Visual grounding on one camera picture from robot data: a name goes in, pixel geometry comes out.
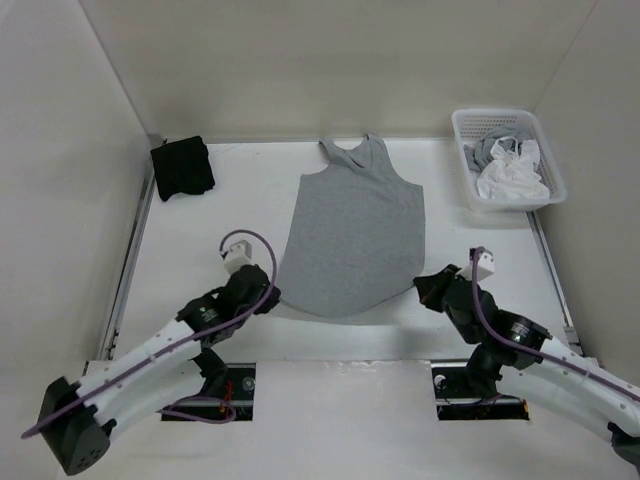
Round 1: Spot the grey tank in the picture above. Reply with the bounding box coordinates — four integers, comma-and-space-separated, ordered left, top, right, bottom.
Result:
463, 126, 532, 175
278, 134, 426, 319

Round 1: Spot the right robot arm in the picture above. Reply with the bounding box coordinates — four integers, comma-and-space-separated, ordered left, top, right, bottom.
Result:
413, 265, 639, 465

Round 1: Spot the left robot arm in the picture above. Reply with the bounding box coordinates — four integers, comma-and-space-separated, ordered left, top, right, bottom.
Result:
36, 264, 281, 476

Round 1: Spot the white crumpled tank top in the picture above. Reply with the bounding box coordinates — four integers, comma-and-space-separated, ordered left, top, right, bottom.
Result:
477, 140, 550, 201

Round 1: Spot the folded black tank top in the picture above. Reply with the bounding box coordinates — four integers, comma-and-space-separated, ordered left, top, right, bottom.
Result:
150, 136, 215, 202

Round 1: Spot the grey crumpled tank top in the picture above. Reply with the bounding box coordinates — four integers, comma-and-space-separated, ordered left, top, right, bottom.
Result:
463, 126, 532, 175

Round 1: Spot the white plastic basket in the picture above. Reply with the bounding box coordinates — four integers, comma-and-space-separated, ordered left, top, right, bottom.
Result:
451, 108, 567, 212

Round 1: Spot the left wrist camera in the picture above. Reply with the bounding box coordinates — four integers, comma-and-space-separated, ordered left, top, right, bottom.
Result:
221, 240, 253, 275

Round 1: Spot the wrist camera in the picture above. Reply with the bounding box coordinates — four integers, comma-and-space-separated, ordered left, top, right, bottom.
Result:
458, 247, 495, 282
221, 240, 253, 275

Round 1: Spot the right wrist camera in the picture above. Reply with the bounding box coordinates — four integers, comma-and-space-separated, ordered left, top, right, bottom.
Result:
458, 247, 495, 282

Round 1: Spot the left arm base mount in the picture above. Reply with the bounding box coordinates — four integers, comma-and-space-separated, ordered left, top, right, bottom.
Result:
160, 363, 257, 422

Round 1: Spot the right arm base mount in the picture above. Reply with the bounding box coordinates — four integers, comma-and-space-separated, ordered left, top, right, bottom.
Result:
430, 361, 530, 421

